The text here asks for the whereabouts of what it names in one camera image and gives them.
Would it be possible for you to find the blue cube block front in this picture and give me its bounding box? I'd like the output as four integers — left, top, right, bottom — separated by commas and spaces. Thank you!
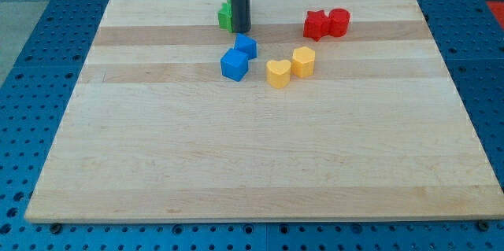
220, 49, 249, 82

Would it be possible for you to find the yellow heart block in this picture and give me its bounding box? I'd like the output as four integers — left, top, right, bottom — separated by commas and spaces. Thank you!
266, 60, 291, 89

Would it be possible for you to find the yellow hexagon block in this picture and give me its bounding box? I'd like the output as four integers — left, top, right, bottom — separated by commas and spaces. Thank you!
291, 46, 316, 78

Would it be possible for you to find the light wooden board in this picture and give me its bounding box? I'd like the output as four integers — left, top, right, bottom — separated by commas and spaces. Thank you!
25, 0, 503, 223

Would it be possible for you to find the green block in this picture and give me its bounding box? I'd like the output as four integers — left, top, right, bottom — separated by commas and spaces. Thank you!
217, 0, 233, 33

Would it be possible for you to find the red star block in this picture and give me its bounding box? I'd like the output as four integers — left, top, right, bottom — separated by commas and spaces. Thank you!
303, 10, 330, 42

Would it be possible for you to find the red cylinder block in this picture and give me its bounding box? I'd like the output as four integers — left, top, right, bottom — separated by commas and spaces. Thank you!
328, 8, 350, 37

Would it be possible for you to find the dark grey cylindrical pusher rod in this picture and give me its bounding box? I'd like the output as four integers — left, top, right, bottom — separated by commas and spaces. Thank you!
227, 0, 252, 35

